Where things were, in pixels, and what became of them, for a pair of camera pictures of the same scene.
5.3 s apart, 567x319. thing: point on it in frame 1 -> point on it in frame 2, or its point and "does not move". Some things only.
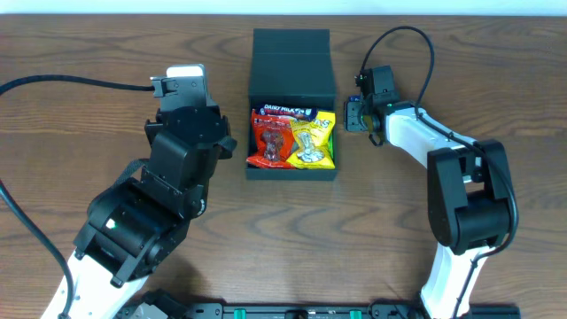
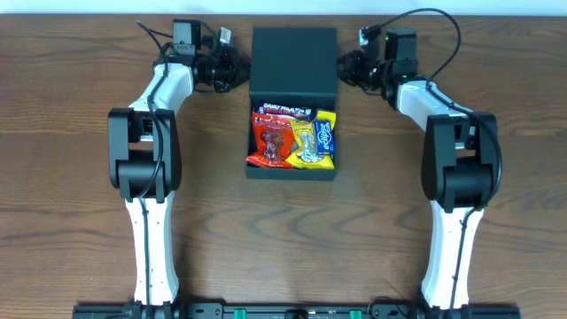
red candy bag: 273,139 does not move
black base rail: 164,305 does not move
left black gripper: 152,128 -> 233,68
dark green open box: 292,66 does not move
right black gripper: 353,119 -> 352,68
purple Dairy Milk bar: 281,110 does not move
